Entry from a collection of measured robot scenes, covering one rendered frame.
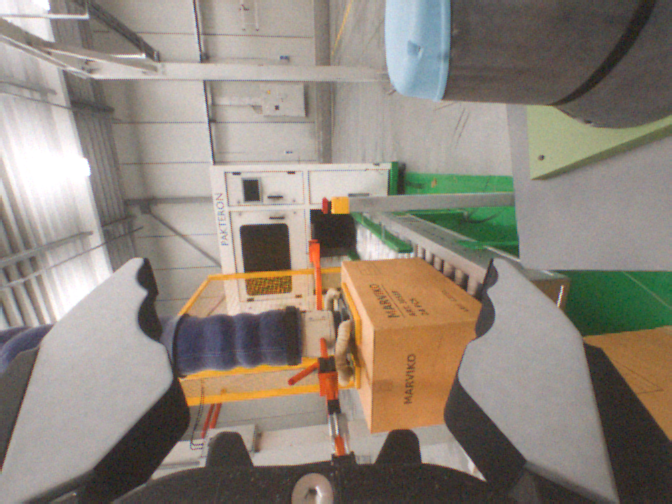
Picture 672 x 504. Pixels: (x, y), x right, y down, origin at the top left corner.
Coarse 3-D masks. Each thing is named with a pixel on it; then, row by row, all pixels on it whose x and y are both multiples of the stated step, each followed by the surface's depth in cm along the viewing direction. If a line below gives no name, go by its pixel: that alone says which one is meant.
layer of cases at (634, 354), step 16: (592, 336) 79; (608, 336) 79; (624, 336) 78; (640, 336) 78; (656, 336) 78; (608, 352) 72; (624, 352) 72; (640, 352) 72; (656, 352) 71; (624, 368) 66; (640, 368) 66; (656, 368) 66; (640, 384) 61; (656, 384) 61; (640, 400) 57; (656, 400) 57; (656, 416) 53
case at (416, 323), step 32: (352, 288) 114; (384, 288) 110; (416, 288) 109; (448, 288) 109; (384, 320) 88; (416, 320) 88; (448, 320) 87; (384, 352) 86; (416, 352) 88; (448, 352) 90; (384, 384) 90; (416, 384) 92; (448, 384) 94; (384, 416) 94; (416, 416) 96
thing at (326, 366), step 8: (320, 360) 93; (328, 360) 95; (320, 368) 90; (328, 368) 91; (320, 376) 88; (328, 376) 89; (336, 376) 89; (320, 384) 89; (336, 384) 90; (320, 392) 90
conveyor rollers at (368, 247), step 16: (384, 224) 205; (368, 240) 254; (368, 256) 258; (384, 256) 211; (400, 256) 174; (416, 256) 155; (432, 256) 136; (448, 272) 120; (464, 288) 112; (480, 288) 102
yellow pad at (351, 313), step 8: (344, 288) 124; (344, 296) 120; (344, 304) 120; (352, 304) 109; (352, 312) 105; (344, 320) 108; (352, 320) 103; (360, 320) 99; (360, 328) 100; (360, 336) 101; (360, 344) 102
